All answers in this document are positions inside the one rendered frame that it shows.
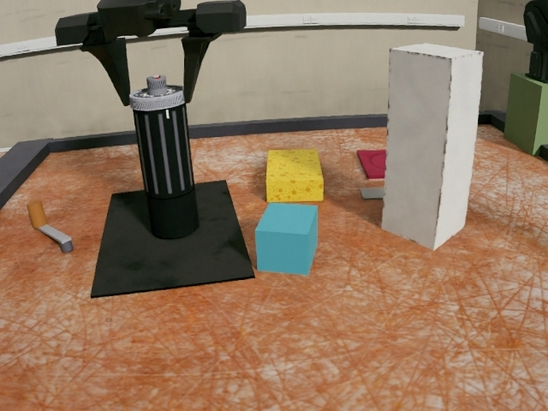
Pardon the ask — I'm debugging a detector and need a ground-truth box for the teal cube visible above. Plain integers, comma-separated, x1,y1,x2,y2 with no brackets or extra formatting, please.
255,202,318,275

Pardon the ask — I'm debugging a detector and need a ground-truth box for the black square mat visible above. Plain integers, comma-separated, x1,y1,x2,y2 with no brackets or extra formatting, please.
90,180,255,299

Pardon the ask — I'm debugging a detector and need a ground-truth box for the tall white rectangular block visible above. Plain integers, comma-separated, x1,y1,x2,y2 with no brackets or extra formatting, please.
382,44,484,250

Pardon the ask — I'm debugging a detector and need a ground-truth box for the hand coffee grinder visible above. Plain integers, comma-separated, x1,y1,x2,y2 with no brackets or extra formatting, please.
129,75,200,239

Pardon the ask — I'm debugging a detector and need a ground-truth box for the yellow sponge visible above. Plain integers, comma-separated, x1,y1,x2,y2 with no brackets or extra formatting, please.
265,149,323,202

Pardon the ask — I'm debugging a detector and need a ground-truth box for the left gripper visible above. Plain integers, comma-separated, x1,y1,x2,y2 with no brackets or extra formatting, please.
55,0,247,106

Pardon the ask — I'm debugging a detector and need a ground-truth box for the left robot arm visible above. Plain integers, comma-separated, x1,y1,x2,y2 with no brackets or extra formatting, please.
97,0,182,39

